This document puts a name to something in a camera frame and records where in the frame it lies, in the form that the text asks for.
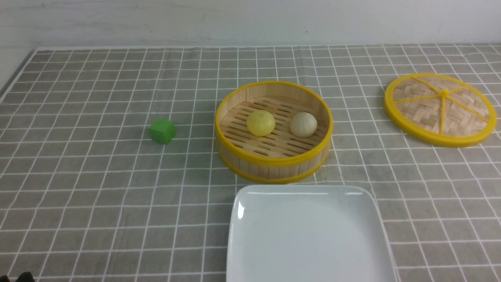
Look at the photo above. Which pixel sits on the yellow-rimmed woven steamer lid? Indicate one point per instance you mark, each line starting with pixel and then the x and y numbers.
pixel 439 110

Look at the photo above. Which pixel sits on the grey checkered tablecloth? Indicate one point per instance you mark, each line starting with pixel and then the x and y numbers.
pixel 87 196

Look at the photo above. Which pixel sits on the white steamed bun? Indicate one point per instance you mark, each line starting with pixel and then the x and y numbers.
pixel 303 125

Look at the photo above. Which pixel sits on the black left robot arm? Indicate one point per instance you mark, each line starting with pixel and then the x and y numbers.
pixel 25 277

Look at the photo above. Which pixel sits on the white square plate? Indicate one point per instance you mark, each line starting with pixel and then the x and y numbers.
pixel 307 233

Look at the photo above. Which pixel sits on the green cube block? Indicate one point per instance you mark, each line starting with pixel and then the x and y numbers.
pixel 162 130

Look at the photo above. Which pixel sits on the yellow-rimmed bamboo steamer basket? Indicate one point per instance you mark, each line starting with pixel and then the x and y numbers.
pixel 279 157

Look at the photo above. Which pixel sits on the yellow steamed bun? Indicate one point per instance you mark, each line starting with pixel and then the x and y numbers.
pixel 260 123

